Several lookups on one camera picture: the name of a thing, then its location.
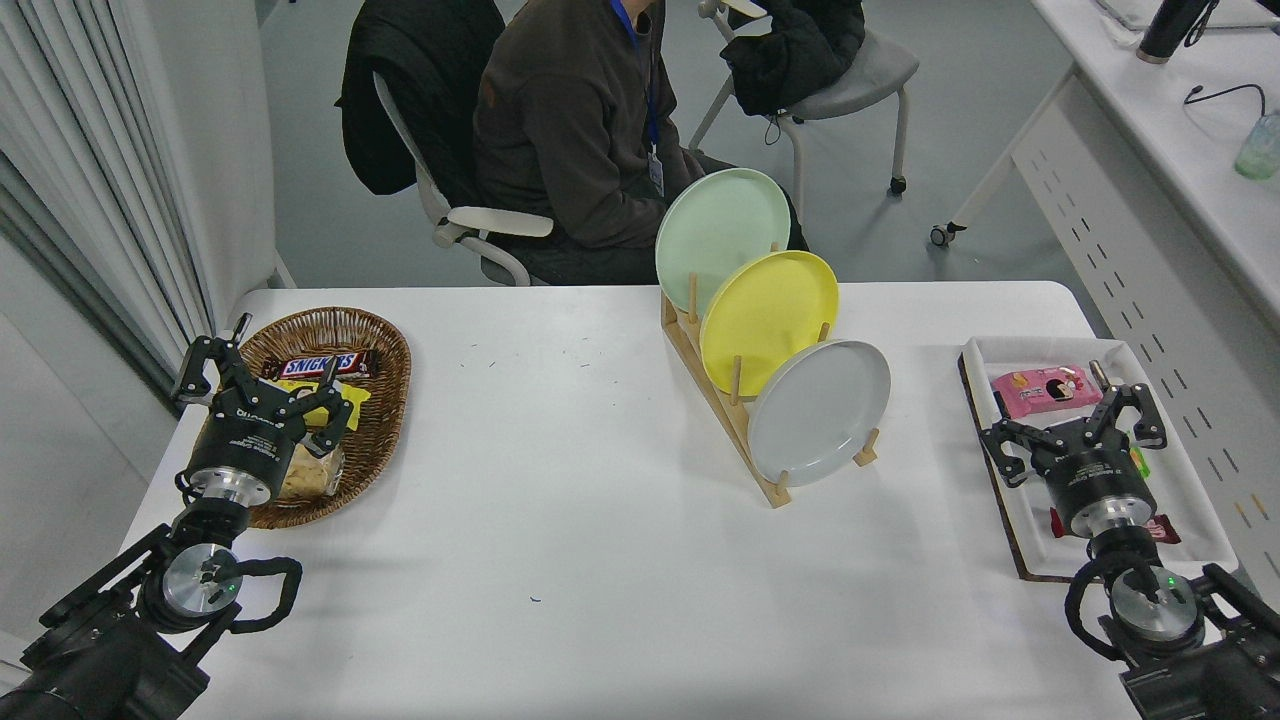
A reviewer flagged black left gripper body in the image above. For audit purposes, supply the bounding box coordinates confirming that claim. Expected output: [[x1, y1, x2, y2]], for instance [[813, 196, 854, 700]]
[[188, 400, 302, 485]]

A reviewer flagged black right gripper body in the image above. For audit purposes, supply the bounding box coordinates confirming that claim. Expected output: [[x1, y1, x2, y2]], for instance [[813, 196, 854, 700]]
[[1037, 440, 1159, 536]]

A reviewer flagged grey plate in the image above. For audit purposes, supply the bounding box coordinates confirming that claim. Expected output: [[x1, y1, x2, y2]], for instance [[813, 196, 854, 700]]
[[746, 339, 892, 488]]

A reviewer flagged wooden plate rack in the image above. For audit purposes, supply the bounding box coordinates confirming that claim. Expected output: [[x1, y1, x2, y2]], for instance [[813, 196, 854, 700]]
[[661, 243, 882, 509]]

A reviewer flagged yellow plate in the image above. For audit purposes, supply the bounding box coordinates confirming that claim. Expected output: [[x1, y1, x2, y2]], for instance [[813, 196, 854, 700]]
[[699, 250, 840, 398]]

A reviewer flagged pale green plate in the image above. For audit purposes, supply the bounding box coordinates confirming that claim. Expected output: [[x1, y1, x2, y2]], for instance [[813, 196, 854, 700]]
[[655, 168, 793, 319]]

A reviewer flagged yellow snack pack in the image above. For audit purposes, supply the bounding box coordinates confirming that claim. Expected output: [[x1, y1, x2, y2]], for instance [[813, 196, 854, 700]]
[[270, 378, 372, 431]]

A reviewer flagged brown wicker basket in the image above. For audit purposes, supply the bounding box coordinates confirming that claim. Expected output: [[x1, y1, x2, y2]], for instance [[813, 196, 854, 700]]
[[215, 307, 412, 530]]

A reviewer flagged Snickers chocolate bar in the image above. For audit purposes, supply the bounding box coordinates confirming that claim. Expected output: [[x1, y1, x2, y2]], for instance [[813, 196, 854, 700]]
[[262, 349, 382, 383]]

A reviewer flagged pink snack pack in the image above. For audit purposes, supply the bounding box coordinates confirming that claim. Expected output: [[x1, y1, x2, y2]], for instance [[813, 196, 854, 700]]
[[990, 365, 1104, 421]]

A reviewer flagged clear bag of crackers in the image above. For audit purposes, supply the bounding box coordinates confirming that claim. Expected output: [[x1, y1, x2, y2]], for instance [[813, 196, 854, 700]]
[[278, 440, 346, 501]]

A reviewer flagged white rectangular tray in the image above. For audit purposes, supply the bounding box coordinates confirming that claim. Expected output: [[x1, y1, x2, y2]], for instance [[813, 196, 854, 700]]
[[961, 336, 1239, 583]]

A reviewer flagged red snack bar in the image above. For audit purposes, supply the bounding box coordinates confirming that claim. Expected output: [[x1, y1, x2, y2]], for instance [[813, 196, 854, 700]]
[[1049, 507, 1182, 546]]

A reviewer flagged white office chair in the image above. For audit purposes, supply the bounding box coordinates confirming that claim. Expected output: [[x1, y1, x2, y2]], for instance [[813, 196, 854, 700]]
[[372, 70, 556, 289]]

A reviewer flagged white curtain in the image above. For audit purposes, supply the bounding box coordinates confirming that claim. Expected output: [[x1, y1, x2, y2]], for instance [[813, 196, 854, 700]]
[[0, 0, 216, 401]]

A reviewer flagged white desk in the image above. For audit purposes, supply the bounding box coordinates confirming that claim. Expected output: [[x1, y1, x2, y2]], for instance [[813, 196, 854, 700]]
[[930, 0, 1280, 586]]

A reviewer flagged pale green cup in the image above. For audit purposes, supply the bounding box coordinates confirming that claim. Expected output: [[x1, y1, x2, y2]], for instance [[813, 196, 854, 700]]
[[1233, 110, 1280, 182]]

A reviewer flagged black jacket on white chair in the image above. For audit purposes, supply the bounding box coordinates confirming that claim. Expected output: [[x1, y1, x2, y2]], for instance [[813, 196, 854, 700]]
[[335, 0, 506, 198]]

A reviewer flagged person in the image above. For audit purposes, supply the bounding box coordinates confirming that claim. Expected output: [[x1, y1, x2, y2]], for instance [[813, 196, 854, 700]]
[[471, 0, 811, 286]]

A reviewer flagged black bottle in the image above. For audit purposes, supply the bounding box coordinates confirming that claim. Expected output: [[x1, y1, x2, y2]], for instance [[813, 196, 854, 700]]
[[1137, 0, 1216, 65]]

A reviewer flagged grey wheeled chair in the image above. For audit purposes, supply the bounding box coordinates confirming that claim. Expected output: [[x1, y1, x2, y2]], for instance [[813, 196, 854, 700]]
[[688, 0, 921, 223]]

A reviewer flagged black jacket on grey chair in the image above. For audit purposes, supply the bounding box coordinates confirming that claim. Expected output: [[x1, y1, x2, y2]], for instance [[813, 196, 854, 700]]
[[720, 0, 867, 118]]

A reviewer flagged black cable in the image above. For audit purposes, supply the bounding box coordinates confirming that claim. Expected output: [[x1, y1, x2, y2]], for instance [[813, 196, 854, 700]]
[[1184, 83, 1269, 116]]

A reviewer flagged blue lanyard with badge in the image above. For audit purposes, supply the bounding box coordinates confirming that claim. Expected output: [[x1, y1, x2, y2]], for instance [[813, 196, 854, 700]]
[[611, 0, 666, 198]]

